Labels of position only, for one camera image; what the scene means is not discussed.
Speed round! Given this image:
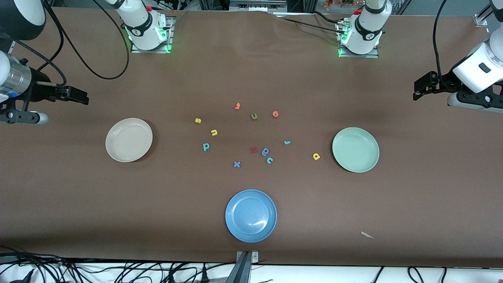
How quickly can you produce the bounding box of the beige brown round plate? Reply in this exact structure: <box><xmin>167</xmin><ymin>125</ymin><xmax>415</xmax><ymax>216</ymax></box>
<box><xmin>105</xmin><ymin>118</ymin><xmax>153</xmax><ymax>163</ymax></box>

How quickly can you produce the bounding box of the light green round plate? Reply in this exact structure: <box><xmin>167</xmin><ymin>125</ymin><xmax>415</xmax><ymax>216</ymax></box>
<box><xmin>332</xmin><ymin>127</ymin><xmax>380</xmax><ymax>173</ymax></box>

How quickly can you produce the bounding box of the brown table cover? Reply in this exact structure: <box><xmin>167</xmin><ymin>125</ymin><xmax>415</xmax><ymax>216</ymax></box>
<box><xmin>0</xmin><ymin>10</ymin><xmax>503</xmax><ymax>268</ymax></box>

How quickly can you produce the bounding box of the orange flower decoration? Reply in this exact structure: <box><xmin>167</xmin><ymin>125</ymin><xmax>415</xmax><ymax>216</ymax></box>
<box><xmin>323</xmin><ymin>0</ymin><xmax>364</xmax><ymax>11</ymax></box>

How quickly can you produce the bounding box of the blue round plate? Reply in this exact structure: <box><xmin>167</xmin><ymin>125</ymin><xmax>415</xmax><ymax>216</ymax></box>
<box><xmin>225</xmin><ymin>189</ymin><xmax>277</xmax><ymax>243</ymax></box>

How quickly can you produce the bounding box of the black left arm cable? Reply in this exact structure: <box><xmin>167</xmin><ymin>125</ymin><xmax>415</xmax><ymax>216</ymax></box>
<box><xmin>432</xmin><ymin>0</ymin><xmax>449</xmax><ymax>79</ymax></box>

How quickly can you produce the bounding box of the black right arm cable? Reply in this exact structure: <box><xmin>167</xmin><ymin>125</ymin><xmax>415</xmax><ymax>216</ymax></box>
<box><xmin>12</xmin><ymin>0</ymin><xmax>130</xmax><ymax>88</ymax></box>

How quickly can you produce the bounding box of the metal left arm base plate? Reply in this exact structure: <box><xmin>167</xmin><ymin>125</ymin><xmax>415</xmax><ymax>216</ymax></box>
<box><xmin>337</xmin><ymin>22</ymin><xmax>380</xmax><ymax>59</ymax></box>

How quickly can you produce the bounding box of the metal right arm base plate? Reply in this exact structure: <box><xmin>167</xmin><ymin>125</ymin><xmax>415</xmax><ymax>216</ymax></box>
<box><xmin>130</xmin><ymin>17</ymin><xmax>174</xmax><ymax>54</ymax></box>

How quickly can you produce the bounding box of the black cable to arm base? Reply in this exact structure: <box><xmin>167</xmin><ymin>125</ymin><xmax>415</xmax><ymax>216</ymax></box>
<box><xmin>275</xmin><ymin>11</ymin><xmax>345</xmax><ymax>36</ymax></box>

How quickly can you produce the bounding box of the silver aluminium frame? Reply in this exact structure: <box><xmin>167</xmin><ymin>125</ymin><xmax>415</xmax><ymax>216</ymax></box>
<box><xmin>229</xmin><ymin>0</ymin><xmax>288</xmax><ymax>13</ymax></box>

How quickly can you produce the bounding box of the metal camera stand bracket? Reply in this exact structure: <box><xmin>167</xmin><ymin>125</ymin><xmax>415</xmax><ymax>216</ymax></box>
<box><xmin>226</xmin><ymin>250</ymin><xmax>259</xmax><ymax>283</ymax></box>

